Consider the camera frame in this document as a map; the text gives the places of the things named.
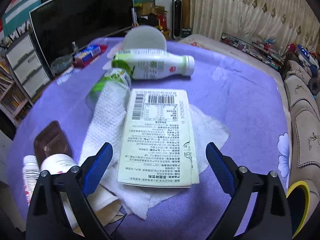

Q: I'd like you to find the white paper towel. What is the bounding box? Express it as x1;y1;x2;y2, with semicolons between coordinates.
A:
79;86;229;225

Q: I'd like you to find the pale green drink carton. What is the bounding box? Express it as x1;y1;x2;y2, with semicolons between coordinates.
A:
118;89;199;188

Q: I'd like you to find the yellow black trash bin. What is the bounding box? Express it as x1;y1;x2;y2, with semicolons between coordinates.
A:
286;180;310;239

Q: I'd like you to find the small white wrapper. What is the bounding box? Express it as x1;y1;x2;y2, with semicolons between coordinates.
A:
22;155;40;205

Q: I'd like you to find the white paper cup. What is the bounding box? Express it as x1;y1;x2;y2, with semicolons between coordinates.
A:
40;154;77;175

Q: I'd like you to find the brown plastic tray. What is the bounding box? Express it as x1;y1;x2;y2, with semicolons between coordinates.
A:
34;121;72;166

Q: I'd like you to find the beige sofa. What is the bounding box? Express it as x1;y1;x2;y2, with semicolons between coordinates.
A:
284;60;319;206

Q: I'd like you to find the crushed green plastic bottle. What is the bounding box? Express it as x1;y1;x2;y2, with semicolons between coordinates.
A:
86;68;131;112

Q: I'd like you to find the glass ashtray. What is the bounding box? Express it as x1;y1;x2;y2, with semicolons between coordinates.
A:
50;55;73;75

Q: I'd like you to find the white drawer cabinet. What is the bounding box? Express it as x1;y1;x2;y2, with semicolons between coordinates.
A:
6;32;50;99

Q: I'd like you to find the red blue tissue box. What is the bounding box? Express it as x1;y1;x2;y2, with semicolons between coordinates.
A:
73;44;108;68

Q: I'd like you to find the clear water bottle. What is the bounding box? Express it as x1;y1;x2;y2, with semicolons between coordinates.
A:
72;41;79;53

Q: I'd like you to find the white green yogurt bottle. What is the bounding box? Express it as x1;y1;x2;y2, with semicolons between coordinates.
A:
112;49;195;80

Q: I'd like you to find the floral beige mattress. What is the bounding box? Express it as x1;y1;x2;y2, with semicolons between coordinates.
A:
179;34;283;82

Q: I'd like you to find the black television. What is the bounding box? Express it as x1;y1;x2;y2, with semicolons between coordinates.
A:
29;0;133;66

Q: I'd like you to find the beige curtain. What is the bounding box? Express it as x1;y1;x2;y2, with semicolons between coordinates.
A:
190;0;319;54

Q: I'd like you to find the black tower fan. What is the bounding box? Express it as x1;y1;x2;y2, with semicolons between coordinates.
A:
171;0;182;40

